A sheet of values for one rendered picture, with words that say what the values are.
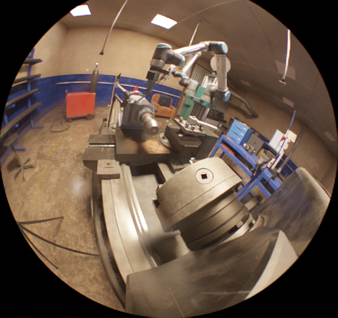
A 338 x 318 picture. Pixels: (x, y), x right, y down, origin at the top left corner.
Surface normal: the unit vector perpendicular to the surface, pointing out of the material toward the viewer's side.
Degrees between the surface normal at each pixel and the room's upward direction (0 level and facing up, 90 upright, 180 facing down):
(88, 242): 0
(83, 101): 90
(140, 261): 0
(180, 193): 52
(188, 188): 44
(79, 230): 0
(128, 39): 90
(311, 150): 90
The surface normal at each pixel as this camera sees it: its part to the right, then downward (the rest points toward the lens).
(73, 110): 0.68, 0.56
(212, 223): -0.40, -0.56
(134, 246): 0.31, -0.80
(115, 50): 0.41, 0.60
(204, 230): -0.60, -0.40
